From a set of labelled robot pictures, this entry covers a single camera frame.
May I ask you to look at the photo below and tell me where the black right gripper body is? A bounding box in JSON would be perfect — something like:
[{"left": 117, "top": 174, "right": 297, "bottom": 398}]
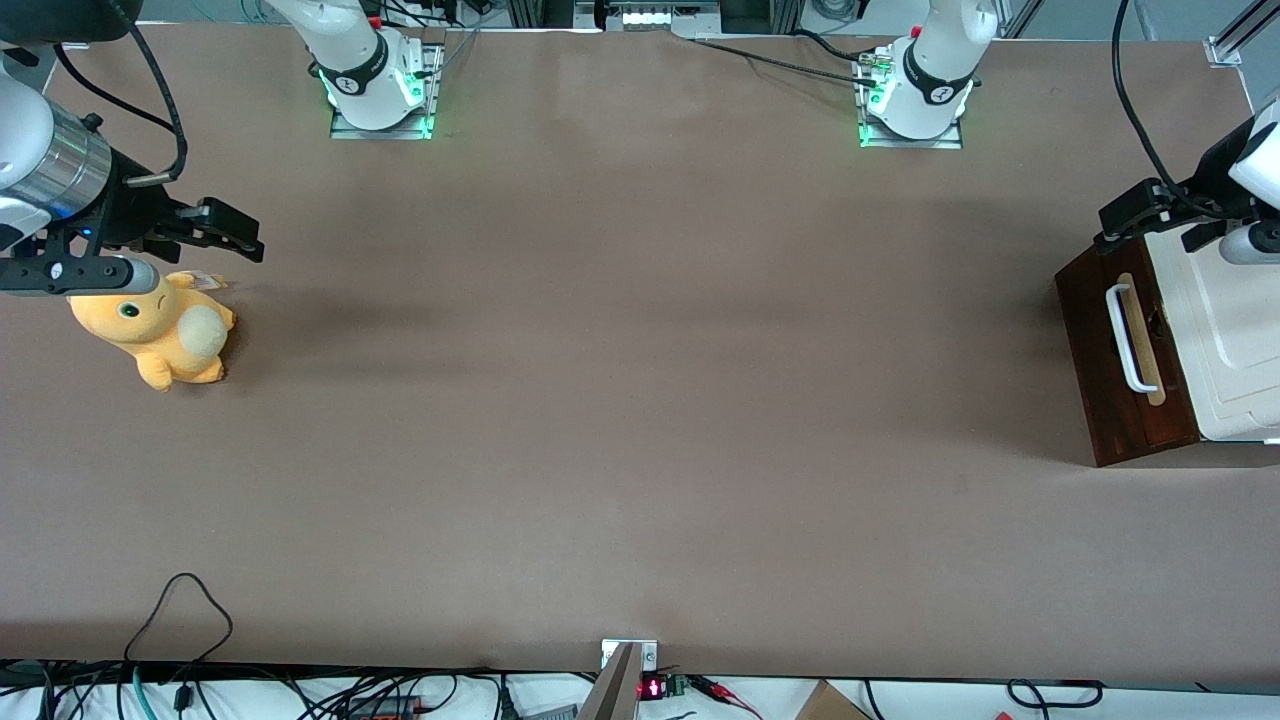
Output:
[{"left": 70, "top": 150, "right": 208, "bottom": 265}]

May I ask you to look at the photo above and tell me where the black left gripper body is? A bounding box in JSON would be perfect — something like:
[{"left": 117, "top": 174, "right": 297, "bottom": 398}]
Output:
[{"left": 1163, "top": 117, "right": 1258, "bottom": 242}]

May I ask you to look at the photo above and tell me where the white drawer handle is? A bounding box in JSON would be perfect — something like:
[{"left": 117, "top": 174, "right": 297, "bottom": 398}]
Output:
[{"left": 1104, "top": 284, "right": 1162, "bottom": 394}]

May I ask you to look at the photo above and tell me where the yellow plush toy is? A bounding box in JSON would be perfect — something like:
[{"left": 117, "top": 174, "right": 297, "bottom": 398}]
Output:
[{"left": 67, "top": 270, "right": 237, "bottom": 392}]

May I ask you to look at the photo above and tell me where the tan wooden strip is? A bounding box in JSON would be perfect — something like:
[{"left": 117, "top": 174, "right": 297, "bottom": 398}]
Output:
[{"left": 1116, "top": 272, "right": 1168, "bottom": 408}]

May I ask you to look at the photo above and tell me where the wooden cabinet with white top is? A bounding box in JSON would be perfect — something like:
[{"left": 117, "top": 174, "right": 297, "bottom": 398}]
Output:
[{"left": 1054, "top": 205, "right": 1280, "bottom": 469}]

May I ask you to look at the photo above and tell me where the bright white light strip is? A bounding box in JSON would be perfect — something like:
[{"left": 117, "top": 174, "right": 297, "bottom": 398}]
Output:
[{"left": 618, "top": 4, "right": 695, "bottom": 32}]

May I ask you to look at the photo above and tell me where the brown cardboard piece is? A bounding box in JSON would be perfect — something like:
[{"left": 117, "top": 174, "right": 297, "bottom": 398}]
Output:
[{"left": 794, "top": 679, "right": 873, "bottom": 720}]

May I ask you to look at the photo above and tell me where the red clip lead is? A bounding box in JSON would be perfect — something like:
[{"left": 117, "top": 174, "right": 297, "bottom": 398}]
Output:
[{"left": 688, "top": 674, "right": 765, "bottom": 719}]

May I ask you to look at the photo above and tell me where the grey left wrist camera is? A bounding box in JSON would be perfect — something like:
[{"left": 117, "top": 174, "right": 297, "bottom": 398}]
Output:
[{"left": 1218, "top": 222, "right": 1280, "bottom": 267}]

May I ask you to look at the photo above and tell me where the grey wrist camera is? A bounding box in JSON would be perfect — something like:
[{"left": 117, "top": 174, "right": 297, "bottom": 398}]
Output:
[
  {"left": 0, "top": 255, "right": 162, "bottom": 298},
  {"left": 1218, "top": 222, "right": 1280, "bottom": 267}
]

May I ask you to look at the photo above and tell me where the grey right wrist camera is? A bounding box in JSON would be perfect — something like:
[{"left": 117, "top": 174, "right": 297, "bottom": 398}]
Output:
[{"left": 0, "top": 255, "right": 162, "bottom": 298}]

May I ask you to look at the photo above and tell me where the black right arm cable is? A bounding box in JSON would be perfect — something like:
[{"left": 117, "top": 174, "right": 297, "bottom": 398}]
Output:
[{"left": 52, "top": 0, "right": 190, "bottom": 189}]

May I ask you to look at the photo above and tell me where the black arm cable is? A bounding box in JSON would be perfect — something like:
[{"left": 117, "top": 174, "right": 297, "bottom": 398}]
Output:
[
  {"left": 52, "top": 0, "right": 190, "bottom": 189},
  {"left": 1111, "top": 0, "right": 1217, "bottom": 217}
]

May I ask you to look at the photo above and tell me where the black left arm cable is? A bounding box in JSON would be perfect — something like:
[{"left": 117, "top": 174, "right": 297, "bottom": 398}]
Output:
[{"left": 1111, "top": 0, "right": 1217, "bottom": 217}]

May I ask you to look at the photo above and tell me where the aluminium frame profile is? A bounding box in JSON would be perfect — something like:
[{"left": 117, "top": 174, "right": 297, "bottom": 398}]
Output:
[{"left": 1203, "top": 0, "right": 1280, "bottom": 68}]

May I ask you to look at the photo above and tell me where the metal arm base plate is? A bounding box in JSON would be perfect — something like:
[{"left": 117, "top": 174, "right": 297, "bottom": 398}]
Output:
[
  {"left": 329, "top": 40, "right": 443, "bottom": 142},
  {"left": 855, "top": 50, "right": 965, "bottom": 151}
]

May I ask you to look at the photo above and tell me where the black looped cable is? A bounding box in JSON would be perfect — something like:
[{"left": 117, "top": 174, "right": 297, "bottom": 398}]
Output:
[{"left": 123, "top": 572, "right": 235, "bottom": 663}]

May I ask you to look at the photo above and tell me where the black cable across table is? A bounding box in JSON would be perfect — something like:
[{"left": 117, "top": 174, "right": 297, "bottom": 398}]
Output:
[{"left": 688, "top": 28, "right": 883, "bottom": 87}]

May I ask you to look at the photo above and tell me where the black flat cable loop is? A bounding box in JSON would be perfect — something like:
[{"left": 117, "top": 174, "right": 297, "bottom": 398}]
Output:
[{"left": 1005, "top": 677, "right": 1107, "bottom": 709}]

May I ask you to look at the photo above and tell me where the grey metal camera bracket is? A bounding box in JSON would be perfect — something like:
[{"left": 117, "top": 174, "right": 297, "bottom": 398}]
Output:
[{"left": 575, "top": 639, "right": 660, "bottom": 720}]

